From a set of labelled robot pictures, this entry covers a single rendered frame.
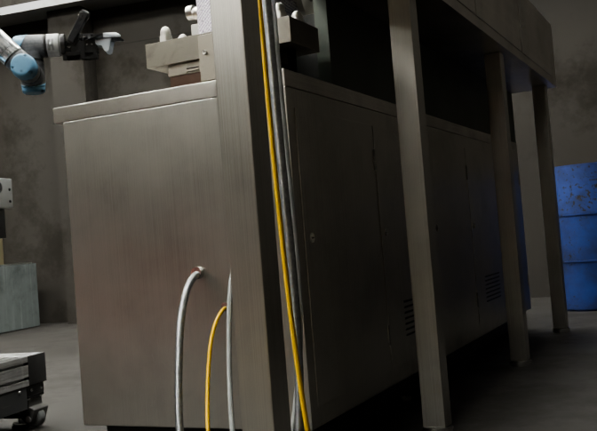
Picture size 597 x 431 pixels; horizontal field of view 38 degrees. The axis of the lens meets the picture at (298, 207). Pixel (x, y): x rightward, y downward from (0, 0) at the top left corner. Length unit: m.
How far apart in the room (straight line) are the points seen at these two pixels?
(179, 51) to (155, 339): 0.70
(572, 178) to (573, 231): 0.29
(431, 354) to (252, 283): 0.93
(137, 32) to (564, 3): 3.23
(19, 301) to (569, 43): 4.42
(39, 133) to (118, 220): 5.32
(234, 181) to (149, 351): 0.83
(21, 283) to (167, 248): 4.99
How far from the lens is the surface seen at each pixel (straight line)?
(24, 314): 7.05
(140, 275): 2.13
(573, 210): 5.03
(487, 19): 2.99
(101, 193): 2.19
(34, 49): 2.97
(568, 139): 6.11
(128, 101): 2.16
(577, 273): 5.04
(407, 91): 2.24
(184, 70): 2.16
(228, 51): 1.42
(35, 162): 7.46
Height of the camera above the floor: 0.52
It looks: 2 degrees up
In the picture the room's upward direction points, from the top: 5 degrees counter-clockwise
